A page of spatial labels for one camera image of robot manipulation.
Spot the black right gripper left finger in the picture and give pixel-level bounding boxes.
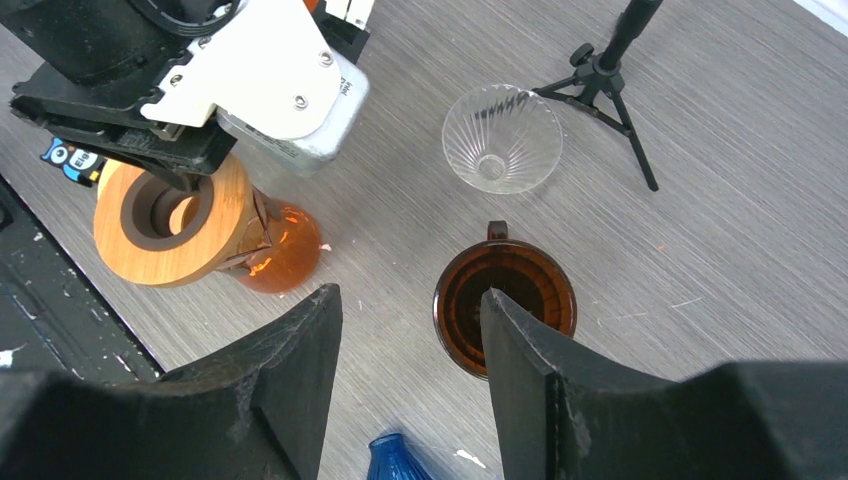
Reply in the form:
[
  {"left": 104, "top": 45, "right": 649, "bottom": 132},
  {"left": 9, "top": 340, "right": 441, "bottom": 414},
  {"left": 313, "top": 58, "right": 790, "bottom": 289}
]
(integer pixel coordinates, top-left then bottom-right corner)
[{"left": 1, "top": 284, "right": 343, "bottom": 479}]

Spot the clear glass dripper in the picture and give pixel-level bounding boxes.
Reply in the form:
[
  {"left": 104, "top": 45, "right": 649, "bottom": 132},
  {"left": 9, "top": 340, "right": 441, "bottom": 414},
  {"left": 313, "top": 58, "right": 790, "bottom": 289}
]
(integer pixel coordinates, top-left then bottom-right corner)
[{"left": 441, "top": 84, "right": 564, "bottom": 195}]

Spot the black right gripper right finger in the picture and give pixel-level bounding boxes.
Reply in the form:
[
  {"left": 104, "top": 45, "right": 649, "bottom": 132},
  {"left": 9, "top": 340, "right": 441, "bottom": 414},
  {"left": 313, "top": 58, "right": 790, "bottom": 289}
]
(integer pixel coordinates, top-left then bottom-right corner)
[{"left": 481, "top": 289, "right": 847, "bottom": 479}]

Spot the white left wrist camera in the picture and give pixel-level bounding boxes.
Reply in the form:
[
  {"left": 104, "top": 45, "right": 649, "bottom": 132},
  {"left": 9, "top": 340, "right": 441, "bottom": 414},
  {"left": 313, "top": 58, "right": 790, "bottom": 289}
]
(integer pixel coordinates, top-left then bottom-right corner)
[{"left": 140, "top": 1, "right": 374, "bottom": 177}]

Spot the black microphone tripod stand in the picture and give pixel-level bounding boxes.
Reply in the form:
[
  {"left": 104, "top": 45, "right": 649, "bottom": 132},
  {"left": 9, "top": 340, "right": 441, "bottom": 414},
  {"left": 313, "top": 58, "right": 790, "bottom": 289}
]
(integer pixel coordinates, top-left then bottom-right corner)
[{"left": 532, "top": 0, "right": 662, "bottom": 192}]

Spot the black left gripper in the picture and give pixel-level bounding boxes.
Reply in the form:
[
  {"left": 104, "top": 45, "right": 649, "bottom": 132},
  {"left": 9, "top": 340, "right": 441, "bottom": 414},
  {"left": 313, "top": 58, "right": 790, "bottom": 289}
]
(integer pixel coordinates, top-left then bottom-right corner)
[{"left": 1, "top": 1, "right": 242, "bottom": 191}]

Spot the brown plastic dripper with handle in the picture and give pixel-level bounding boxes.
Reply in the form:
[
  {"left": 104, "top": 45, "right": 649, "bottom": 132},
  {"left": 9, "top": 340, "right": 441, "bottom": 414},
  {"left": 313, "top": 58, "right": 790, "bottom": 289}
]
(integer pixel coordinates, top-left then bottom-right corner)
[{"left": 432, "top": 220, "right": 578, "bottom": 379}]

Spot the blue owl sticker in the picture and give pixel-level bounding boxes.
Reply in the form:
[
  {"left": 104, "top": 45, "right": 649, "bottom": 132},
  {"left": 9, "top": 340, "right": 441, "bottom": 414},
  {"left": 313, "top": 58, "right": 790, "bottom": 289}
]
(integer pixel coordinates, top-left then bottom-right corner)
[{"left": 40, "top": 137, "right": 107, "bottom": 187}]

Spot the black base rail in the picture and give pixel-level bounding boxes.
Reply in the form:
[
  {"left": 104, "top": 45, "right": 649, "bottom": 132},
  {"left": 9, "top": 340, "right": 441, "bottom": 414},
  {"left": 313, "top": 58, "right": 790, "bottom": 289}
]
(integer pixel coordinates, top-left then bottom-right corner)
[{"left": 1, "top": 181, "right": 164, "bottom": 383}]

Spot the orange glass carafe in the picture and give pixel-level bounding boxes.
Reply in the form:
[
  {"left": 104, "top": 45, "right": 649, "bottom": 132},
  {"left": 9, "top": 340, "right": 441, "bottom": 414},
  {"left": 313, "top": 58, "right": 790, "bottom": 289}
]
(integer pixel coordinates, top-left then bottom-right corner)
[{"left": 219, "top": 190, "right": 322, "bottom": 294}]

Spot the blue plastic dripper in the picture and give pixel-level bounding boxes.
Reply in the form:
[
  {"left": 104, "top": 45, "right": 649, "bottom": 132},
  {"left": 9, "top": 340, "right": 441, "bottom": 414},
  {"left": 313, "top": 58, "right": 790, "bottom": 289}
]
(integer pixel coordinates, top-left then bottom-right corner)
[{"left": 366, "top": 433, "right": 433, "bottom": 480}]

